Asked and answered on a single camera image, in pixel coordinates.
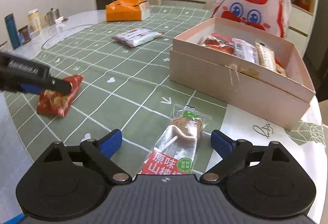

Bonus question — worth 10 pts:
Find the brown lollipop clear wrapper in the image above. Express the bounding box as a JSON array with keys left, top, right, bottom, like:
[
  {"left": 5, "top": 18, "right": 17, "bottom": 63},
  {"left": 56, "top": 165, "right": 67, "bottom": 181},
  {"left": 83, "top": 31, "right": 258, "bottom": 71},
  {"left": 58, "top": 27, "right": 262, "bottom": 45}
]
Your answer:
[{"left": 139, "top": 104, "right": 212, "bottom": 175}]

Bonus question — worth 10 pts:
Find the rice cracker bar packet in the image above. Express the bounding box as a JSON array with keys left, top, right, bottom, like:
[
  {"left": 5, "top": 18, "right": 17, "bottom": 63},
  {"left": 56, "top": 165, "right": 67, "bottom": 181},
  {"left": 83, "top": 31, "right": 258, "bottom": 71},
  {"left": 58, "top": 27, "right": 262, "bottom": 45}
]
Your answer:
[{"left": 255, "top": 42, "right": 276, "bottom": 72}]

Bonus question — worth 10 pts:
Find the blue thermos bottle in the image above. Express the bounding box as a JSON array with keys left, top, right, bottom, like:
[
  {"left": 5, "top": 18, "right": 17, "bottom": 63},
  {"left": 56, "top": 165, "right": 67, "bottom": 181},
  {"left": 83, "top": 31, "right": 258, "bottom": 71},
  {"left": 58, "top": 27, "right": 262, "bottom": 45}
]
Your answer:
[{"left": 5, "top": 14, "right": 21, "bottom": 50}]

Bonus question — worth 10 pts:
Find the green checkered tablecloth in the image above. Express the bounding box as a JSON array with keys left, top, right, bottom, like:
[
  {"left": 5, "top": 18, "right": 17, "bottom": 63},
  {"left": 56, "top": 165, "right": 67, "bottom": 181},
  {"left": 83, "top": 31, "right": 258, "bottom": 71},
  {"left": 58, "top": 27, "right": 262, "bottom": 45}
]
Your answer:
[{"left": 3, "top": 5, "right": 328, "bottom": 224}]

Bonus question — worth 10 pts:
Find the metal teapot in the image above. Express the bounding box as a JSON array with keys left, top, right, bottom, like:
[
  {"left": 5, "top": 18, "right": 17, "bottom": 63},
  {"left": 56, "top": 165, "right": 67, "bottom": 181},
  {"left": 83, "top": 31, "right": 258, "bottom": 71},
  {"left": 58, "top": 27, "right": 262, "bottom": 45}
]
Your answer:
[{"left": 44, "top": 8, "right": 61, "bottom": 26}]

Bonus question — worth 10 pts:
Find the pink cardboard gift box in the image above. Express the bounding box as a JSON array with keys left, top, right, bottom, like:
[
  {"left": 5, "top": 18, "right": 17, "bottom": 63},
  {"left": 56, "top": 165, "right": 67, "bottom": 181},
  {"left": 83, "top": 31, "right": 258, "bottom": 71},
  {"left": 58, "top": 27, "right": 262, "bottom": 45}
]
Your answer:
[{"left": 170, "top": 17, "right": 315, "bottom": 130}]

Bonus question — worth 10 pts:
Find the white red snack packet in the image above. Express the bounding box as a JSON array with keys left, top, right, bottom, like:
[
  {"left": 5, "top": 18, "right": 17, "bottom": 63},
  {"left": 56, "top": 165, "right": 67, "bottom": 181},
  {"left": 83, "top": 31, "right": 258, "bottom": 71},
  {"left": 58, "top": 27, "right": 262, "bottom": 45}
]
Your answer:
[{"left": 112, "top": 27, "right": 164, "bottom": 48}]

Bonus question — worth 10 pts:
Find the orange tissue box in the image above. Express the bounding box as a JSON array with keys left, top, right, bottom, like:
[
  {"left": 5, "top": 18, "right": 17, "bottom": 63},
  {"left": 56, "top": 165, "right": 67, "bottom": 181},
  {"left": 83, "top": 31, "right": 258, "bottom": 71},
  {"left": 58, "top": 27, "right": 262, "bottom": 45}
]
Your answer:
[{"left": 105, "top": 0, "right": 151, "bottom": 22}]

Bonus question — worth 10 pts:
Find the red white rabbit bag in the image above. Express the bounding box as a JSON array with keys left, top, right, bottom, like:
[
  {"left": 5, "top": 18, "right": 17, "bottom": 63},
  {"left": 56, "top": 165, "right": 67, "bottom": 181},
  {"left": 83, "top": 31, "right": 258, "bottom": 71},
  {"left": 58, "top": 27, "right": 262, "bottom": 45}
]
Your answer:
[{"left": 212, "top": 0, "right": 291, "bottom": 38}]

